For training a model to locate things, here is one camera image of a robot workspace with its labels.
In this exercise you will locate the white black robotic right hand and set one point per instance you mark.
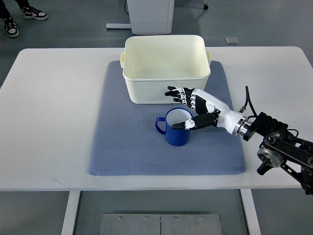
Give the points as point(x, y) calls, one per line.
point(210, 111)

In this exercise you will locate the blue mug white inside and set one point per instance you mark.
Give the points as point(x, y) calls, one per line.
point(175, 137)

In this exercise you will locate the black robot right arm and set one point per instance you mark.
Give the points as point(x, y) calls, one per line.
point(281, 147)

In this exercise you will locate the cream plastic box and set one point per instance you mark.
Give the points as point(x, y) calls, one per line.
point(153, 63)

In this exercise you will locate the grey floor socket plate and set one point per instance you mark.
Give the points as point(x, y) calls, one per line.
point(232, 40)

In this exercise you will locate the blue-grey textured mat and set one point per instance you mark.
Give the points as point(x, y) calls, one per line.
point(126, 141)

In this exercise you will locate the white table right leg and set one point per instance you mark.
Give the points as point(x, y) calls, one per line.
point(250, 212)

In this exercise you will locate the white table leg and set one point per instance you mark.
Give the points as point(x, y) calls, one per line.
point(250, 212)
point(71, 213)

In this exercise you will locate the white cabinet with base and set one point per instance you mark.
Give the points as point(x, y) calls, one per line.
point(147, 17)

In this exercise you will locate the metal floor plate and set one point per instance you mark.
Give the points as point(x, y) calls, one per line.
point(160, 224)

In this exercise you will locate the white table left leg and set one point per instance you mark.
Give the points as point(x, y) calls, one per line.
point(71, 213)

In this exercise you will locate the black white sneaker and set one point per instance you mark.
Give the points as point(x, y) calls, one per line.
point(10, 27)
point(29, 12)

